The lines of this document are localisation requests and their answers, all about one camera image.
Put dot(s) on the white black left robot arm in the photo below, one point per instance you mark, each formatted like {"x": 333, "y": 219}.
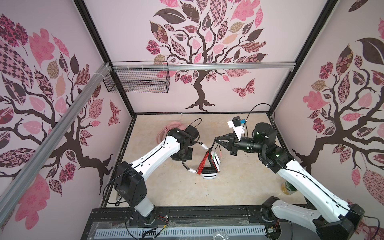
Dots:
{"x": 131, "y": 179}

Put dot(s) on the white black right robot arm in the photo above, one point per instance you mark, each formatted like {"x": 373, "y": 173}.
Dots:
{"x": 331, "y": 219}

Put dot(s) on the white black headphones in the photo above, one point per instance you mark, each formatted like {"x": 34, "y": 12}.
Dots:
{"x": 209, "y": 167}

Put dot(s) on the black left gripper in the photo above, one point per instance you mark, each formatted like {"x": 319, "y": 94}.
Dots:
{"x": 188, "y": 157}

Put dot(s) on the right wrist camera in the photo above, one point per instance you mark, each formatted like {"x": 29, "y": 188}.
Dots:
{"x": 238, "y": 126}

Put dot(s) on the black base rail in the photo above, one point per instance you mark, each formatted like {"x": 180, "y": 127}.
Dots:
{"x": 251, "y": 213}

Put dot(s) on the aluminium frame bar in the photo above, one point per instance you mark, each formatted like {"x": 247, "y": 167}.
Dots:
{"x": 222, "y": 66}
{"x": 24, "y": 179}

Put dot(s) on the aluminium frame bar back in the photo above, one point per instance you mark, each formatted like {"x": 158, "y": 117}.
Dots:
{"x": 222, "y": 66}

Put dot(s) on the white perforated cable tray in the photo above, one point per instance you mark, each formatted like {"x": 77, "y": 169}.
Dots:
{"x": 178, "y": 232}

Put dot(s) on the aluminium frame bar left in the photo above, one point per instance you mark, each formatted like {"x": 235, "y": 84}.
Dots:
{"x": 24, "y": 179}

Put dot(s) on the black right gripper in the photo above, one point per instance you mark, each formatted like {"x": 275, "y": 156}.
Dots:
{"x": 223, "y": 140}

